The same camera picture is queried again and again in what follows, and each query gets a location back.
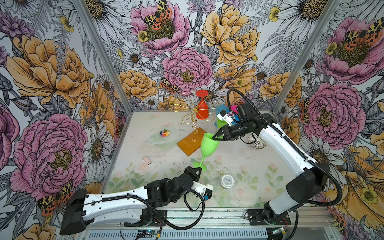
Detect clear dish with candies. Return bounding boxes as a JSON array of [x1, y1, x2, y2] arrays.
[[147, 127, 185, 145]]

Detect orange wooden rack base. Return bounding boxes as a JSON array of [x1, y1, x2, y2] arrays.
[[177, 128, 206, 156]]

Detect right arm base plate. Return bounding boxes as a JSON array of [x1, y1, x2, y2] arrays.
[[243, 209, 291, 226]]

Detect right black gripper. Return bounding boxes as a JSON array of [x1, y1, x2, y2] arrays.
[[212, 119, 254, 142]]

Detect cyan wine glass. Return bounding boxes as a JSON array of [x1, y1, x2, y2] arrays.
[[233, 113, 240, 123]]

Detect green wine glass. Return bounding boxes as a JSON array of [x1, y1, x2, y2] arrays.
[[216, 116, 228, 129], [193, 133, 219, 172]]

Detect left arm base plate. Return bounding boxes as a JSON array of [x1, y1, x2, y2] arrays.
[[124, 209, 166, 227]]

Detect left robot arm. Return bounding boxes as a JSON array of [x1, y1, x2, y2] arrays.
[[60, 166, 213, 236]]

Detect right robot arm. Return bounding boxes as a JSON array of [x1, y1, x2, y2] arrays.
[[212, 89, 343, 240]]

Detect light blue wine glass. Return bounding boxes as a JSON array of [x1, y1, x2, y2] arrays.
[[215, 105, 230, 116]]

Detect small pink white object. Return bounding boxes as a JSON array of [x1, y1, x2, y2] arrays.
[[143, 156, 152, 166]]

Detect magenta wine glass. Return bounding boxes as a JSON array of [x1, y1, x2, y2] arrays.
[[231, 105, 238, 115]]

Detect white round jar lid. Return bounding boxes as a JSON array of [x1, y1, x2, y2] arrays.
[[220, 174, 235, 189]]

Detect gold wire glass rack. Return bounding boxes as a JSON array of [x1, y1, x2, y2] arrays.
[[179, 103, 215, 132]]

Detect white mesh sink strainer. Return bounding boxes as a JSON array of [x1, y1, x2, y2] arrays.
[[248, 135, 267, 149]]

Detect aluminium front rail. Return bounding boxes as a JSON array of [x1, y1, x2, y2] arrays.
[[75, 207, 342, 240]]

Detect red wine glass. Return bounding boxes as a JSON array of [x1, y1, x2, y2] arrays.
[[196, 90, 209, 120]]

